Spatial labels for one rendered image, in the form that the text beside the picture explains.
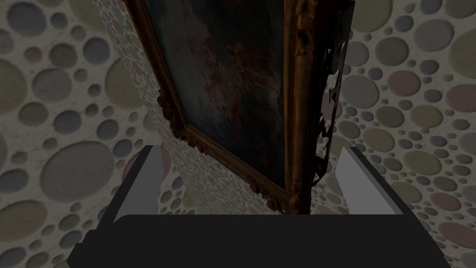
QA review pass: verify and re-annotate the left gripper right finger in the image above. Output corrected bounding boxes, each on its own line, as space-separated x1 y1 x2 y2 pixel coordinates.
335 146 414 215

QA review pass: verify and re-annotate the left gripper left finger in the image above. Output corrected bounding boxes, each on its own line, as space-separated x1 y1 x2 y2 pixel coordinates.
99 145 165 225

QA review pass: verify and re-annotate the dark painting in gold frame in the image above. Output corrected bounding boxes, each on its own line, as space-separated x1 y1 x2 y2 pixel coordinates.
120 0 356 215

